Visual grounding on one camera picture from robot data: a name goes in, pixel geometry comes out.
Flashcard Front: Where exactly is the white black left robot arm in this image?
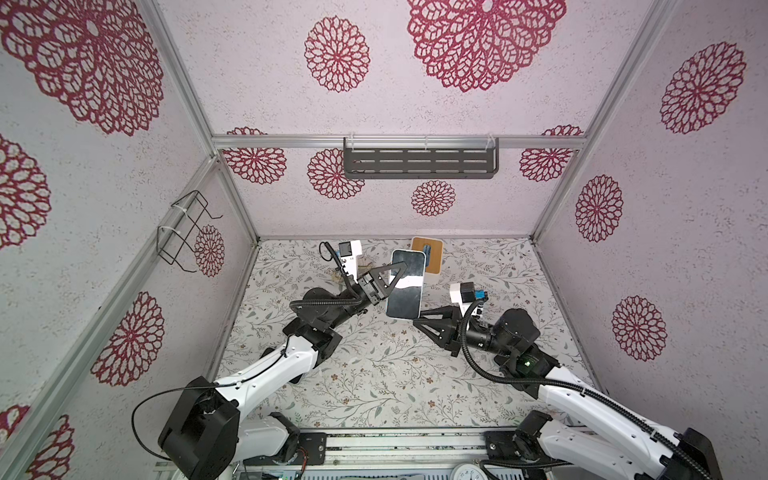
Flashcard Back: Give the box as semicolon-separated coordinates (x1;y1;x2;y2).
158;262;406;479

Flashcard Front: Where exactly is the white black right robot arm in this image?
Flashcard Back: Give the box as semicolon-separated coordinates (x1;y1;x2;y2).
413;301;722;479

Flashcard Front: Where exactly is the black corrugated left cable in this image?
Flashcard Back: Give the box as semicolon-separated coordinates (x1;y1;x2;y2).
289;296;367;313

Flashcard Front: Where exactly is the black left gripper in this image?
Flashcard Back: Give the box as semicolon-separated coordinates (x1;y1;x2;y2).
327;262;405;331

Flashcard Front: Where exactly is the black corrugated cable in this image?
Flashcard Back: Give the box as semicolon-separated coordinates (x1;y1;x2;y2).
458;299;715;480
289;296;367;313

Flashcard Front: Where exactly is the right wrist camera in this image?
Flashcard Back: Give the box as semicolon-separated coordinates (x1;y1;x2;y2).
449;282;488;315

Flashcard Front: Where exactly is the clear plastic bag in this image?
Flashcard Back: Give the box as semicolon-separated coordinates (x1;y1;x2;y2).
332;268;357;288

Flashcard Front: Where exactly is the aluminium front rail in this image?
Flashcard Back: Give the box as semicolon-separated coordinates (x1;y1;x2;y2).
152;427;601;475

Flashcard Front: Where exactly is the grey slotted wall shelf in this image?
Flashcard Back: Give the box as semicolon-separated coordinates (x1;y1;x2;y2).
342;138;499;180

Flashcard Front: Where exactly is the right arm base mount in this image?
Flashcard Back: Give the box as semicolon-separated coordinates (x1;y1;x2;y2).
483;410;568;469

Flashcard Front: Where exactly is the black wire wall basket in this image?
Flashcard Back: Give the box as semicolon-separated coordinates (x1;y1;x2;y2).
155;190;226;278

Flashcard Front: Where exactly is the black corrugated right cable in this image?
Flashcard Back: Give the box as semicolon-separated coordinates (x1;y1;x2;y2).
458;299;715;480

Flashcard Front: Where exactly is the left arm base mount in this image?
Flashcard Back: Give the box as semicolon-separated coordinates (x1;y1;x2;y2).
270;412;328;466

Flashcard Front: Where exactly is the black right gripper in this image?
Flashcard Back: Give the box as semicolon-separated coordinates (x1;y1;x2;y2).
417;308;515;364

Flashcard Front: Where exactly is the white wooden-top tissue box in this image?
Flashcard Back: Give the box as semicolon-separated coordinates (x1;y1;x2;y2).
411;236;444;275

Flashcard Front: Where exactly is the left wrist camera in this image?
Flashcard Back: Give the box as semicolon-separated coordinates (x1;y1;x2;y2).
337;240;362;280

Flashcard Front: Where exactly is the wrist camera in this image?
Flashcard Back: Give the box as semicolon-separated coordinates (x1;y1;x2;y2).
449;282;488;315
337;240;362;280

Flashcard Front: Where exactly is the round white gauge dial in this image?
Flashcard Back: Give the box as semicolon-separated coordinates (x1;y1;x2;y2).
449;463;488;480

